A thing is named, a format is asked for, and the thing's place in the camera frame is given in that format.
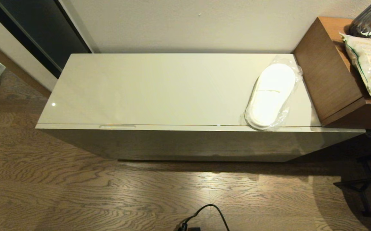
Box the grey cabinet drawer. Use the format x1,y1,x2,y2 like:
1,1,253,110
35,124,366,162

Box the white slippers pair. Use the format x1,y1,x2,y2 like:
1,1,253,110
240,55,304,132

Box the grey glossy cabinet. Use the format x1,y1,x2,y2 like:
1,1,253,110
35,53,323,127

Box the brown wooden side cabinet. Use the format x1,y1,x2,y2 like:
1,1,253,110
292,16,371,130

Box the dark door panel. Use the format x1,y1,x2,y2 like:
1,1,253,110
0,0,92,79

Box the brown wooden door trim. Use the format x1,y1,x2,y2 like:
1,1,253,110
0,32,51,98

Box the black metal stand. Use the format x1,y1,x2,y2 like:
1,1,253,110
333,151,371,218

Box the thin black floor cable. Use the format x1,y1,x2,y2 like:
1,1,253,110
177,204,230,231

